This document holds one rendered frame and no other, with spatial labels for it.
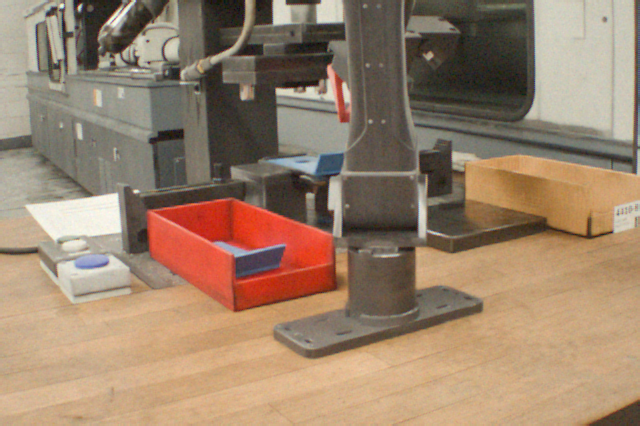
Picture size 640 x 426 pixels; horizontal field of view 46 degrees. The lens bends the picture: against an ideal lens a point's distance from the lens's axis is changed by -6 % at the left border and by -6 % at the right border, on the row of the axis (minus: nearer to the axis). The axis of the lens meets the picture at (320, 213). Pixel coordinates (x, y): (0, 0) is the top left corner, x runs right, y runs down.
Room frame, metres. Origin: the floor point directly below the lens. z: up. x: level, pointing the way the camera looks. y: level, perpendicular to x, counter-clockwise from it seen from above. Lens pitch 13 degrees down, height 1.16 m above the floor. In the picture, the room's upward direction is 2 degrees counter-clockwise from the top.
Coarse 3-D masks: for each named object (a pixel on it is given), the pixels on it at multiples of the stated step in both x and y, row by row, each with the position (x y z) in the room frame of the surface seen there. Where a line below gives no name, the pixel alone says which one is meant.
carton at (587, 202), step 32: (480, 160) 1.18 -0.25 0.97; (512, 160) 1.21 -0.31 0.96; (544, 160) 1.17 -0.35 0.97; (480, 192) 1.14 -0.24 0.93; (512, 192) 1.08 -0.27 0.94; (544, 192) 1.02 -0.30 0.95; (576, 192) 0.97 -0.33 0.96; (608, 192) 1.06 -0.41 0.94; (576, 224) 0.97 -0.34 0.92; (608, 224) 0.97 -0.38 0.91
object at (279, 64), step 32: (288, 0) 1.10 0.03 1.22; (320, 0) 1.12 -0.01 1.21; (224, 32) 1.25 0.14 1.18; (256, 32) 1.16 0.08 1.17; (288, 32) 1.07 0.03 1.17; (320, 32) 1.06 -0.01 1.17; (224, 64) 1.10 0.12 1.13; (256, 64) 1.02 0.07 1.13; (288, 64) 1.05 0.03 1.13; (320, 64) 1.07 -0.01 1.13
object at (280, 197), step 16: (336, 176) 1.08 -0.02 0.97; (256, 192) 1.04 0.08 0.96; (272, 192) 1.03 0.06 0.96; (288, 192) 1.04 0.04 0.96; (304, 192) 1.05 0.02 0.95; (320, 192) 1.16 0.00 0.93; (272, 208) 1.03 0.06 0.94; (288, 208) 1.04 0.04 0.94; (304, 208) 1.05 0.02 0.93; (320, 208) 1.16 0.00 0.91
